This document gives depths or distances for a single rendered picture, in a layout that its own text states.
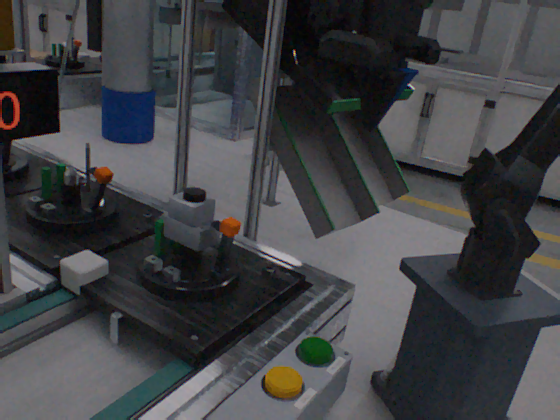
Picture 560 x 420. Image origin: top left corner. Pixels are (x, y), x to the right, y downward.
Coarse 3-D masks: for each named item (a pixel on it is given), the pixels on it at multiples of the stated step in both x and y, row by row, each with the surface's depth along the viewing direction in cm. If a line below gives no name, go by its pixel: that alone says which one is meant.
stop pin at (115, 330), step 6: (114, 318) 62; (120, 318) 62; (114, 324) 63; (120, 324) 63; (114, 330) 63; (120, 330) 63; (114, 336) 63; (120, 336) 64; (114, 342) 64; (120, 342) 64
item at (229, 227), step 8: (216, 224) 67; (224, 224) 65; (232, 224) 65; (240, 224) 66; (224, 232) 65; (232, 232) 65; (224, 240) 66; (232, 240) 67; (224, 248) 67; (224, 256) 67; (216, 264) 68; (224, 264) 68
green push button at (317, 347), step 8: (312, 336) 63; (304, 344) 61; (312, 344) 62; (320, 344) 62; (328, 344) 62; (304, 352) 60; (312, 352) 60; (320, 352) 60; (328, 352) 61; (312, 360) 60; (320, 360) 60; (328, 360) 60
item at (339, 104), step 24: (240, 0) 84; (264, 0) 80; (288, 0) 93; (240, 24) 85; (264, 24) 81; (288, 24) 94; (288, 48) 79; (312, 48) 91; (288, 72) 80; (312, 72) 84; (336, 72) 88; (312, 96) 78; (336, 96) 82
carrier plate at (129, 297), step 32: (128, 256) 75; (256, 256) 80; (96, 288) 67; (128, 288) 68; (256, 288) 72; (288, 288) 73; (128, 320) 63; (160, 320) 62; (192, 320) 63; (224, 320) 64; (192, 352) 58
